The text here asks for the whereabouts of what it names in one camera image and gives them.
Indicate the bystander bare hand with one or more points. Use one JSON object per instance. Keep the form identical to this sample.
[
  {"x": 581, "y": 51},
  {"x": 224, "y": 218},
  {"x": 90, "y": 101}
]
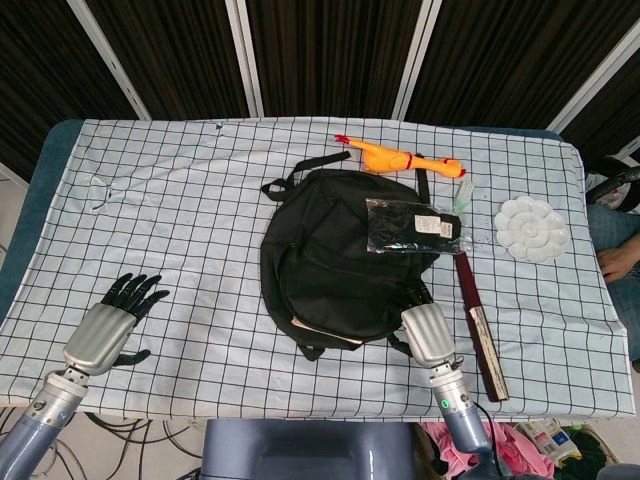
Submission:
[{"x": 622, "y": 262}]

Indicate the black item in plastic bag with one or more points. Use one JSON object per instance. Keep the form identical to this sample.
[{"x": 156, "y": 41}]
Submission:
[{"x": 405, "y": 225}]

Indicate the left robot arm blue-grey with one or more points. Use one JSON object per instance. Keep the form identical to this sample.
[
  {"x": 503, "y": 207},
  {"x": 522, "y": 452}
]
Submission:
[{"x": 40, "y": 425}]

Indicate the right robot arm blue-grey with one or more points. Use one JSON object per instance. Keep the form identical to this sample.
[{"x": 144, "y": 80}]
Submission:
[{"x": 462, "y": 415}]

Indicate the dark slatted partition panel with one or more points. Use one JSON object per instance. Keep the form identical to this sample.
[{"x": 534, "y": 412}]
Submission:
[
  {"x": 170, "y": 55},
  {"x": 515, "y": 55},
  {"x": 610, "y": 115},
  {"x": 330, "y": 55},
  {"x": 50, "y": 75}
]

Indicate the white black-checked tablecloth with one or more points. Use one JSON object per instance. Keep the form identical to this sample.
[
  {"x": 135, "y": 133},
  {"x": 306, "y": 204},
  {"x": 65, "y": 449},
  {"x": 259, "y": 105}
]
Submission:
[{"x": 200, "y": 250}]

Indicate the white partition post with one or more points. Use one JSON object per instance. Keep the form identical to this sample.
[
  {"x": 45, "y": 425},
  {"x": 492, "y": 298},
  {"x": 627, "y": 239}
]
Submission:
[
  {"x": 415, "y": 60},
  {"x": 595, "y": 75},
  {"x": 112, "y": 60},
  {"x": 245, "y": 60}
]

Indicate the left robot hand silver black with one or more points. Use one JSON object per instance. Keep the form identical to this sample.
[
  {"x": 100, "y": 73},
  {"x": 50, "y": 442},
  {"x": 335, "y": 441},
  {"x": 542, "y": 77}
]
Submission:
[{"x": 97, "y": 335}]

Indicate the black curved tube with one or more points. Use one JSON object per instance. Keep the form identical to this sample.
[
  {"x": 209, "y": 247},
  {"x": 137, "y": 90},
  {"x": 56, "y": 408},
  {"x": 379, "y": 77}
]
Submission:
[{"x": 617, "y": 180}]

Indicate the black backpack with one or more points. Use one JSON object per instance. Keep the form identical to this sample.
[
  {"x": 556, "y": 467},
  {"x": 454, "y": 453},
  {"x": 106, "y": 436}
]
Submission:
[{"x": 325, "y": 260}]

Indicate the small printed cardboard box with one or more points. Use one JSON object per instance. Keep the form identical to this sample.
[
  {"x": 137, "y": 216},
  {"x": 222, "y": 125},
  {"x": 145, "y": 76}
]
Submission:
[{"x": 552, "y": 440}]

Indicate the white crumpled plastic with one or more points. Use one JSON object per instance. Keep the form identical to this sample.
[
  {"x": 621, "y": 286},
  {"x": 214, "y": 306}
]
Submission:
[{"x": 531, "y": 229}]

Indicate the bystander leg in jeans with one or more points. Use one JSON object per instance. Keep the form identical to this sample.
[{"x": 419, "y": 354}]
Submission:
[{"x": 625, "y": 310}]

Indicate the blue-grey robot torso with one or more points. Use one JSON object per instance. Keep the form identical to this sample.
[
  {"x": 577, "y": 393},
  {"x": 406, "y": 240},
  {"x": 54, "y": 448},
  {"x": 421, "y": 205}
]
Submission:
[{"x": 305, "y": 450}]

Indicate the maroon folded fan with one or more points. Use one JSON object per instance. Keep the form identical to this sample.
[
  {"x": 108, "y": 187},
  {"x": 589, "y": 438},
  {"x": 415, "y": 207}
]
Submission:
[{"x": 480, "y": 330}]

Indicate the small clear green tube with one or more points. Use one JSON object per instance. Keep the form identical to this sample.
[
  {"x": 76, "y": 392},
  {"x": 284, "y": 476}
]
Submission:
[{"x": 462, "y": 196}]

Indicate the yellow rubber chicken toy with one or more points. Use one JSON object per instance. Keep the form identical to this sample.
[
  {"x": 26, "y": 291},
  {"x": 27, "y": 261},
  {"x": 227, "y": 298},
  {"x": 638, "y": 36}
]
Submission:
[{"x": 390, "y": 159}]

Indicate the pink cloth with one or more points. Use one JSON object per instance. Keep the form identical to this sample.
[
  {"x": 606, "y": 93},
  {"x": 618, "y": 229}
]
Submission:
[{"x": 515, "y": 450}]

